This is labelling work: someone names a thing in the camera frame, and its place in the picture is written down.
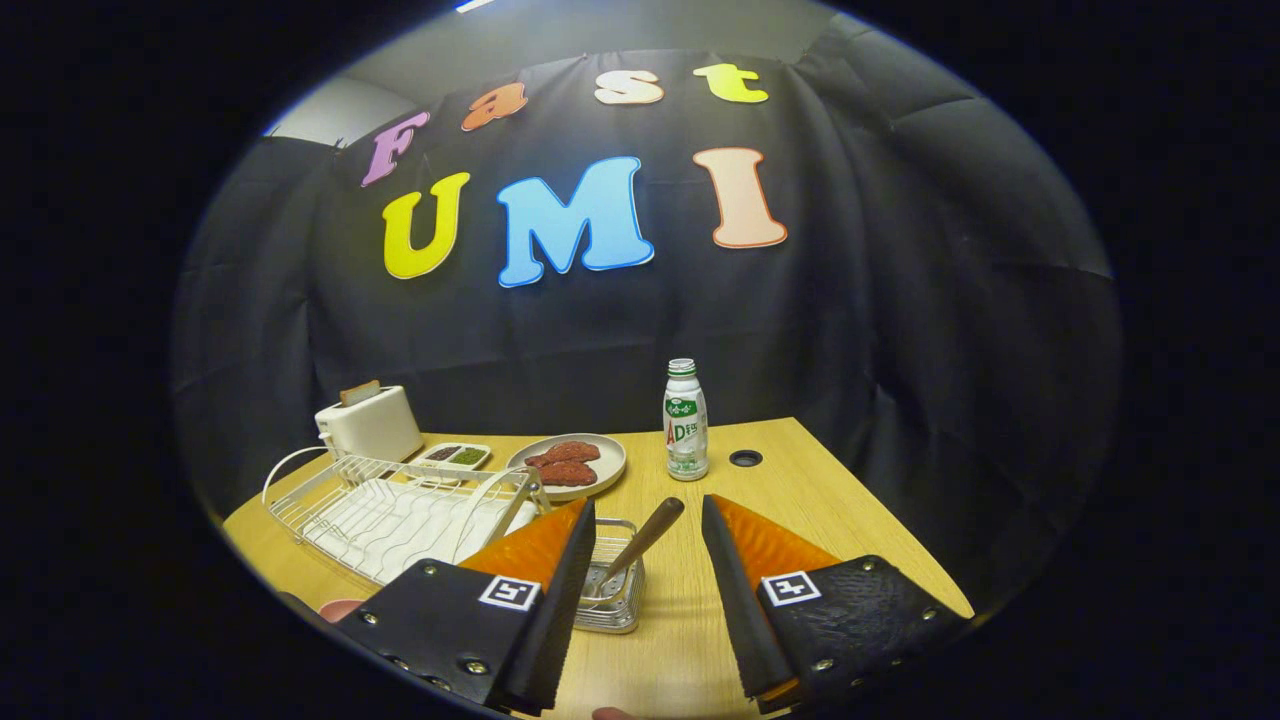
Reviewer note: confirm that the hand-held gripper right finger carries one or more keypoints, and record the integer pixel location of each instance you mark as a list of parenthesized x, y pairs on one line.
[(745, 610)]

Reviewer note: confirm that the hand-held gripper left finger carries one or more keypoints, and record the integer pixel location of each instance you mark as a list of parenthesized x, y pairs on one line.
[(565, 620)]

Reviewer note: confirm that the ceiling light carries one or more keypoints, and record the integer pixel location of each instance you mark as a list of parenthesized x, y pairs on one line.
[(473, 5)]

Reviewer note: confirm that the beige round plate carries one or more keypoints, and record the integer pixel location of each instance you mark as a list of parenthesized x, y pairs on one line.
[(610, 470)]

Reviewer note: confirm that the pink plate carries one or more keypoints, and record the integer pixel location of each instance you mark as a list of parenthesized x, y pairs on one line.
[(340, 608)]

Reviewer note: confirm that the toast slice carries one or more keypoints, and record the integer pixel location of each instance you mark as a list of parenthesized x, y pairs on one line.
[(360, 392)]

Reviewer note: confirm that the white drink bottle green label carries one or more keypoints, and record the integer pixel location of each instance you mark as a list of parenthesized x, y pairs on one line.
[(686, 420)]

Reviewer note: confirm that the white toaster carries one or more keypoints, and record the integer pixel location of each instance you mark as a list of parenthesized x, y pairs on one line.
[(375, 425)]

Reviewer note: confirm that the brown meat piece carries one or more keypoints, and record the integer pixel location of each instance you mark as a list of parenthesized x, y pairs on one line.
[(565, 473), (572, 452)]

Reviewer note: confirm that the white divided bean tray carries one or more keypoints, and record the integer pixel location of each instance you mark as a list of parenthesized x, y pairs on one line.
[(470, 456)]

